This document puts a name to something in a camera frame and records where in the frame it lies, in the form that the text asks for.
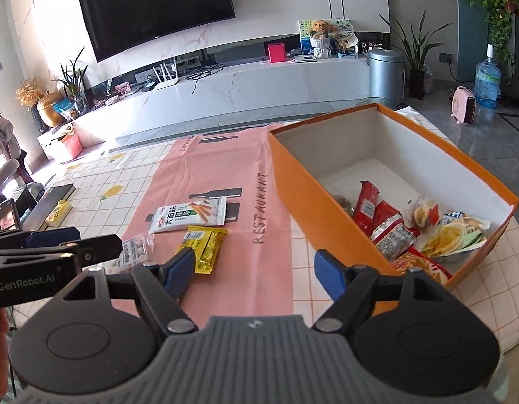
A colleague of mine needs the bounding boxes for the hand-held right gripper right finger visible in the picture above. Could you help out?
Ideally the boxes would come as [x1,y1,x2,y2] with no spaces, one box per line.
[313,249,448,333]

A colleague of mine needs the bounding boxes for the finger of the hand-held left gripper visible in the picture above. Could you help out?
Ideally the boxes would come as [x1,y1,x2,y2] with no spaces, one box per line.
[0,226,80,250]
[0,234,123,267]

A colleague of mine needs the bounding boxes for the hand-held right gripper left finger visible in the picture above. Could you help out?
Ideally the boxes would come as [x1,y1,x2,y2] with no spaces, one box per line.
[63,247,199,335]

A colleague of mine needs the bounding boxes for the yellow snack packet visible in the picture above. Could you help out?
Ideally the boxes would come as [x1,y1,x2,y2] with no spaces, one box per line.
[175,226,229,275]

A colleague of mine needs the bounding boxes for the clear packet with white balls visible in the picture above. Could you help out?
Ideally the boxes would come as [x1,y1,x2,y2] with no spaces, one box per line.
[106,236,154,276]

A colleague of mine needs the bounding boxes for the white stick snack packet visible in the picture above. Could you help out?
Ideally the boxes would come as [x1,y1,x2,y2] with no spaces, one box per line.
[148,196,227,234]

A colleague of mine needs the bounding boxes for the clear packet with dark contents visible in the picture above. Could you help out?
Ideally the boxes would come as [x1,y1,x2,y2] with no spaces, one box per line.
[331,194,356,218]

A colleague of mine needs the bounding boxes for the large red snack packet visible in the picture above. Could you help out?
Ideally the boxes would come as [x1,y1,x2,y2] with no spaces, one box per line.
[371,201,420,262]

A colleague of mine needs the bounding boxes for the orange cardboard box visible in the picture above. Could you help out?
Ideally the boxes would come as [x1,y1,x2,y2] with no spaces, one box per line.
[267,102,519,291]

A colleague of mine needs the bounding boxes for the small red snack packet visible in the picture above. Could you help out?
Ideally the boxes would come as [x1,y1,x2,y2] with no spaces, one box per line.
[353,180,384,230]

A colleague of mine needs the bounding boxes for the orange striped chips packet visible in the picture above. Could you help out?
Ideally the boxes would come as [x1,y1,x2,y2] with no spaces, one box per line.
[390,247,454,284]

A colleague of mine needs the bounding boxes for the clear packet with red label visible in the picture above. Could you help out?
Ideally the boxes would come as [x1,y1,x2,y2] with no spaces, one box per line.
[407,196,441,232]

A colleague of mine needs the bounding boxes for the yellow sponge packet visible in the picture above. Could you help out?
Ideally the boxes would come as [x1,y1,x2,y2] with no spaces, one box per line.
[47,201,73,225]

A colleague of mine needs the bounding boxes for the black notebook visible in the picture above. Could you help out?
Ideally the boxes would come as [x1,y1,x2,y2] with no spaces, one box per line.
[22,183,75,232]

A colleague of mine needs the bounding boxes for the smartphone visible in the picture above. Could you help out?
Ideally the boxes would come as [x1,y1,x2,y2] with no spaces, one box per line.
[0,199,22,232]

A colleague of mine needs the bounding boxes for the grey office chair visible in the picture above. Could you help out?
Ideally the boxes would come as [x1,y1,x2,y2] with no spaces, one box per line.
[0,158,21,194]

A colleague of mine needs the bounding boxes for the white box with pink bag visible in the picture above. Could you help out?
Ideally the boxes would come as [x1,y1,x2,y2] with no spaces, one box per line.
[37,123,83,163]

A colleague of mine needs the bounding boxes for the pink table mat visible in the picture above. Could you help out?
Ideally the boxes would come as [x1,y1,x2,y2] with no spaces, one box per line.
[110,124,300,329]

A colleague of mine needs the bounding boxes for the hanging coat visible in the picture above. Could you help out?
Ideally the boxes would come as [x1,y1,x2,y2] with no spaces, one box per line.
[0,113,17,157]

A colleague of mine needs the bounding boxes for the gold vase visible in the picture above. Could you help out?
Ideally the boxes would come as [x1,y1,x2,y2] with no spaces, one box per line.
[36,90,67,128]

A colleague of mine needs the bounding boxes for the blue packet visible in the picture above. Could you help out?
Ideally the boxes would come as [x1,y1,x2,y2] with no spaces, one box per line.
[55,99,77,119]

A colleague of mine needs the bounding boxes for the dried yellow flowers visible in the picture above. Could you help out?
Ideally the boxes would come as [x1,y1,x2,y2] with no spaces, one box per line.
[15,78,45,108]

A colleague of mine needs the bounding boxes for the plant in glass vase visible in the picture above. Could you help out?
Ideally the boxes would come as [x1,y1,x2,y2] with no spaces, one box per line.
[51,48,90,114]

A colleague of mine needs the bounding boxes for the white router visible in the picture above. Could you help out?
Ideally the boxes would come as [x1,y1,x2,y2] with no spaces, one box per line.
[152,62,180,91]

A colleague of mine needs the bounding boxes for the white marble television console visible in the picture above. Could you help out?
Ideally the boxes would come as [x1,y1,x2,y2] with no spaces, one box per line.
[72,57,372,144]

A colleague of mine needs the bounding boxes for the silver trash can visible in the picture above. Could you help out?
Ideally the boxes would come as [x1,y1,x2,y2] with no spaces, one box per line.
[368,48,406,108]

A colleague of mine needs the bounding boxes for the long-leaf potted plant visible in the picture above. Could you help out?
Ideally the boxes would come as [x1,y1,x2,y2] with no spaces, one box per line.
[379,8,451,99]

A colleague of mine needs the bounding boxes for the pink space heater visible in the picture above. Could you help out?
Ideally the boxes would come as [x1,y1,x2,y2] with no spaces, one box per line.
[451,86,479,127]

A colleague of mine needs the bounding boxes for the teddy bear bouquet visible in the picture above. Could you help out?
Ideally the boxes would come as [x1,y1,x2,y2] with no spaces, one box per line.
[308,19,332,60]

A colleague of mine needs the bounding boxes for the blue picture card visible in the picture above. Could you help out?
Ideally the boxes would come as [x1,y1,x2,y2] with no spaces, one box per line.
[299,20,315,53]

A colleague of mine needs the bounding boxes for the round paper fan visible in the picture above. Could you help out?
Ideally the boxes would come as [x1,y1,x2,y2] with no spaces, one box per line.
[329,18,359,47]

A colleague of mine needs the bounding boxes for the black television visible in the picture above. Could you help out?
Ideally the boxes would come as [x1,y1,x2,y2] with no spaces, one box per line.
[78,0,236,63]

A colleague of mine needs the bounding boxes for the blue water bottle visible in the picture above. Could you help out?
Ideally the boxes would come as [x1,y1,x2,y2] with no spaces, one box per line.
[473,44,502,110]

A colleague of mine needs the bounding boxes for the trailing vine plant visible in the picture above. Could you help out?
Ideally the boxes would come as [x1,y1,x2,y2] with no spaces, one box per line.
[465,0,519,85]

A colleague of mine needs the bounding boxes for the black cables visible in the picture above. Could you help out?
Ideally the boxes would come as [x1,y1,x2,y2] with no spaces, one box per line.
[186,64,226,95]

